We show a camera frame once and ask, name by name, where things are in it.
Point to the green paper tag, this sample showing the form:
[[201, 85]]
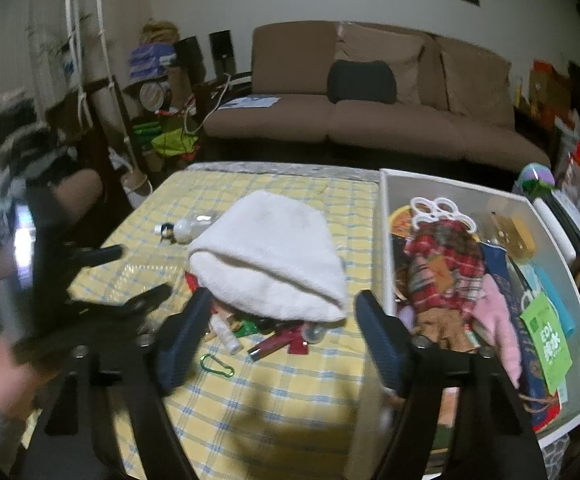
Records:
[[544, 345]]

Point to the stack of purple packets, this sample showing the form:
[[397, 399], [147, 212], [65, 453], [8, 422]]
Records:
[[150, 60]]

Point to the yellow checked cloth desktop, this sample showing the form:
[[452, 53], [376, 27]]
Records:
[[280, 400]]

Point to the black cushion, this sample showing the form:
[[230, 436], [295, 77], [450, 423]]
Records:
[[362, 82]]

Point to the brown sofa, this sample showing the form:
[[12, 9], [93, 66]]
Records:
[[369, 125]]

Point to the white fluffy towel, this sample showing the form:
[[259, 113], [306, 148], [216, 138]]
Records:
[[270, 245]]

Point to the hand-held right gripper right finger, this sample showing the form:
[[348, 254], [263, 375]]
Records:
[[379, 345]]

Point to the red packet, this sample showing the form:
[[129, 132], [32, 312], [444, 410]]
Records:
[[275, 344]]

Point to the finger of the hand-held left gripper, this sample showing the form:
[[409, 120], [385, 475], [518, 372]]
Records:
[[100, 255], [135, 301]]

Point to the green carabiner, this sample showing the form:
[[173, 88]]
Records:
[[230, 371]]

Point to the black speaker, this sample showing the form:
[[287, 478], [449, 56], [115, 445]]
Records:
[[221, 50]]

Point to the purple green round toy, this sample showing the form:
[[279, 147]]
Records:
[[537, 175]]

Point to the pink cloth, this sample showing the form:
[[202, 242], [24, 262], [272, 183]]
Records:
[[499, 330]]

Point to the penguin figure clear bottle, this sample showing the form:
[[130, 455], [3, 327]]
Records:
[[185, 228]]

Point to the white storage box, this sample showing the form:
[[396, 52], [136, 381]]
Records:
[[559, 255]]

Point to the small white bottle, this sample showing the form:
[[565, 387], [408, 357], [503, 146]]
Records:
[[227, 337]]

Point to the red plaid cloth doll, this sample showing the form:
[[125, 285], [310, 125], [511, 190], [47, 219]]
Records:
[[444, 265]]

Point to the light brown pillow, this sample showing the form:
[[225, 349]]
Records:
[[384, 49]]

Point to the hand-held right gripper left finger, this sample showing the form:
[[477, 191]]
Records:
[[185, 340]]

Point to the small yellow cardboard box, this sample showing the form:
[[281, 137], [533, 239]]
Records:
[[514, 235]]

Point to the green bag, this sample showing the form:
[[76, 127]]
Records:
[[170, 141]]

